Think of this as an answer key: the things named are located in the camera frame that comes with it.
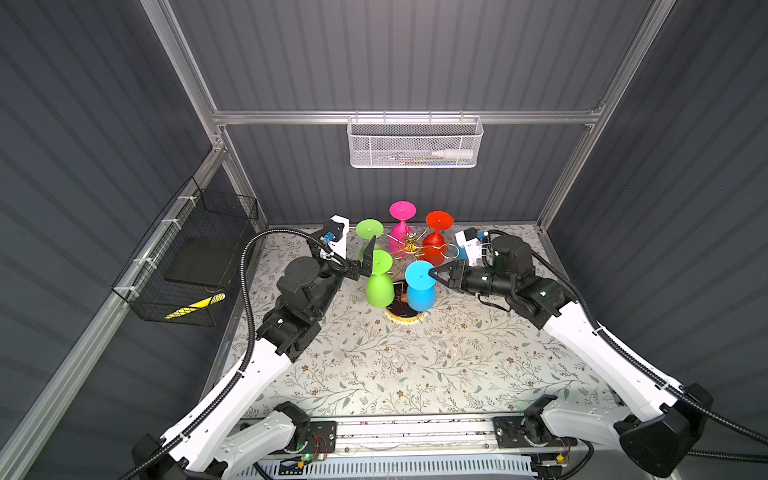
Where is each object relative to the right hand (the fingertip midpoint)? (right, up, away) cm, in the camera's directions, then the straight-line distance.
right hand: (432, 276), depth 68 cm
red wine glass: (+3, +8, +18) cm, 20 cm away
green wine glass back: (-16, +12, +11) cm, 22 cm away
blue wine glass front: (-3, -2, 0) cm, 3 cm away
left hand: (-18, +10, -4) cm, 21 cm away
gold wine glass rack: (-4, +7, +9) cm, 12 cm away
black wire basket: (-60, +2, +4) cm, 60 cm away
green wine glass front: (-12, -4, +9) cm, 16 cm away
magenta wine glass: (-7, +11, +17) cm, 21 cm away
